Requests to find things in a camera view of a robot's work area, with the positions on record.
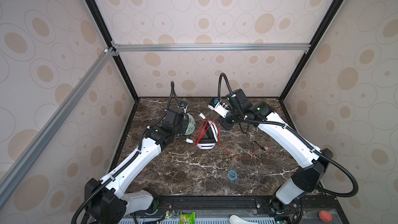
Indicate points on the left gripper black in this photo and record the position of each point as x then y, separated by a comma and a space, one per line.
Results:
185, 125

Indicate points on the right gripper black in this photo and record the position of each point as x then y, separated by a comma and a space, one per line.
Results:
226, 125

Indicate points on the mint green headphones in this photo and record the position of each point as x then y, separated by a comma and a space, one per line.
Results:
190, 125

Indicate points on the white black red headphones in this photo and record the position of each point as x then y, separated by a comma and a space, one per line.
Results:
207, 135

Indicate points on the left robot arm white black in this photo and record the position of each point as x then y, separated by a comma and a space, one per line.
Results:
106, 200

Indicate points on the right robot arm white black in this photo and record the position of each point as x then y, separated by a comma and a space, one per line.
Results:
313, 161

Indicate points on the small blue tape roll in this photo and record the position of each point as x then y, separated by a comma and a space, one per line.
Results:
232, 175

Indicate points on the green snack packet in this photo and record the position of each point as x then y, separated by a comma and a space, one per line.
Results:
187, 218

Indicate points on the white spoon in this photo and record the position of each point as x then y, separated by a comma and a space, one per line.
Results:
234, 219

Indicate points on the red round button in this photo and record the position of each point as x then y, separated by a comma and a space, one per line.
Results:
325, 216

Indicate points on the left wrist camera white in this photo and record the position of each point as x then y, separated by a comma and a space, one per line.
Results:
184, 106

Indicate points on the horizontal aluminium rail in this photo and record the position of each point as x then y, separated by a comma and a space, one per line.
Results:
210, 47

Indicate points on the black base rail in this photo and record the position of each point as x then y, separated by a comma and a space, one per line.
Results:
252, 209

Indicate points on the black vertical frame post left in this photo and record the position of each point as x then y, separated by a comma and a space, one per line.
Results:
100, 22

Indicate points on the black vertical frame post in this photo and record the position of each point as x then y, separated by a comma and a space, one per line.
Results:
100, 22
325, 23

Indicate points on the black vertical frame post right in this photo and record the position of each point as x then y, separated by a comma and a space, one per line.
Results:
325, 23

